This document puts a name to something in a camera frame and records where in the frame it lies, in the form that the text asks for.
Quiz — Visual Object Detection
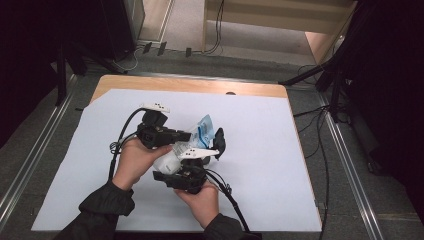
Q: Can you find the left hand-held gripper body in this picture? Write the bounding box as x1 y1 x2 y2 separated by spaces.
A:
135 102 175 150

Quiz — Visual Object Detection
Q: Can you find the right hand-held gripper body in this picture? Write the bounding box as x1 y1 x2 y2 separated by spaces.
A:
172 148 221 196

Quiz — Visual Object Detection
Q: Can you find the white and blue refill pouch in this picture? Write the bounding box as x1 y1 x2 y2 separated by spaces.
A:
152 114 216 175

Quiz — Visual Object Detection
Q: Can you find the person's right hand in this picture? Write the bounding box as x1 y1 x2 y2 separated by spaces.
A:
174 181 221 230

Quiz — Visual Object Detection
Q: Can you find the person's left hand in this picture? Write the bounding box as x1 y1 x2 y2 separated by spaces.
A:
111 136 174 192

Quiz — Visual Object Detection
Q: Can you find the white paper sheet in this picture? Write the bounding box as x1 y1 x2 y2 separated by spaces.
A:
30 88 323 233

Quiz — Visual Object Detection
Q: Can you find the black metal stand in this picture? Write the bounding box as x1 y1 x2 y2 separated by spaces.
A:
54 39 128 107
278 49 355 123

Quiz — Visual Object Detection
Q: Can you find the grey metal cabinet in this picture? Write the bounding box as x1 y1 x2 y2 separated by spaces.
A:
123 0 146 44

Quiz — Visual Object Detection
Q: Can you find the dark curtain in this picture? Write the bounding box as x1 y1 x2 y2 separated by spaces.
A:
0 0 135 148
333 0 424 222

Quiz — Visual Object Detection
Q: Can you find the light wooden shelf unit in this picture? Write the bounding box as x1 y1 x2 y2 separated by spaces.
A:
201 0 358 64

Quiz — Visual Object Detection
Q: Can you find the right hand-held gripper black cable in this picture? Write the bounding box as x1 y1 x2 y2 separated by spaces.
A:
203 168 252 233

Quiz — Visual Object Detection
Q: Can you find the white floor cable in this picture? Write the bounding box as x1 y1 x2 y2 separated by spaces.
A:
112 45 145 73

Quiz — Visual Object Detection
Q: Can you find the black hanging cable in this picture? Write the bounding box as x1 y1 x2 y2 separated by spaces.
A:
203 0 226 55

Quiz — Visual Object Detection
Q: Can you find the aluminium floor rail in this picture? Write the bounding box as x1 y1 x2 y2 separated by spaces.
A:
316 92 385 240
0 74 80 231

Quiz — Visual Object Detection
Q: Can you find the black floor cable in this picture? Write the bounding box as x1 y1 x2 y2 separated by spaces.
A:
293 64 335 240

